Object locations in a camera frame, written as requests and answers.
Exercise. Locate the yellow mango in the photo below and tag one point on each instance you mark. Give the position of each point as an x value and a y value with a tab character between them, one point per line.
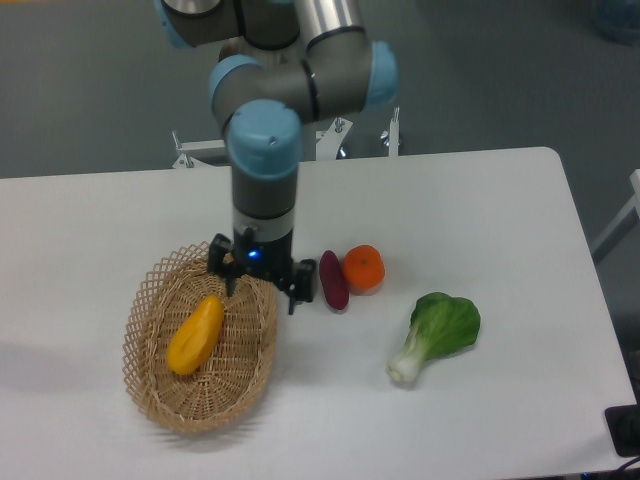
197	337

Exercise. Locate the purple sweet potato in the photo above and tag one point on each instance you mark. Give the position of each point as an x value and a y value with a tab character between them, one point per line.
333	283

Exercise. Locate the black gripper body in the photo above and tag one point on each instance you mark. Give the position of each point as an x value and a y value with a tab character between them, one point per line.
265	260

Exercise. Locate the oval wicker basket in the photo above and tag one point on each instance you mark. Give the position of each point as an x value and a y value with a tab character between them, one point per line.
232	379

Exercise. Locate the white frame at right edge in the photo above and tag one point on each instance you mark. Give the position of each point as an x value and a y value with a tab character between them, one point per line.
623	222

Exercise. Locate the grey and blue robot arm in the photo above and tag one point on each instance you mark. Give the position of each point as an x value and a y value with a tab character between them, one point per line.
308	61

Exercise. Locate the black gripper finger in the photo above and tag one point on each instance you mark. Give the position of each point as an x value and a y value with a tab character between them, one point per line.
222	263
298	282

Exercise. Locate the black device at table edge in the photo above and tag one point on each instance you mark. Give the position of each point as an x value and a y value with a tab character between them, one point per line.
623	425

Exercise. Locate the orange tangerine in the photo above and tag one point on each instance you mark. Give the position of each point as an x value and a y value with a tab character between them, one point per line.
363	268

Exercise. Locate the green bok choy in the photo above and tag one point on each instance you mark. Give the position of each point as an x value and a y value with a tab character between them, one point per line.
440	325

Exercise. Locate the white metal base frame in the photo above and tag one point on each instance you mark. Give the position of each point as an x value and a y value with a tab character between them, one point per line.
329	144

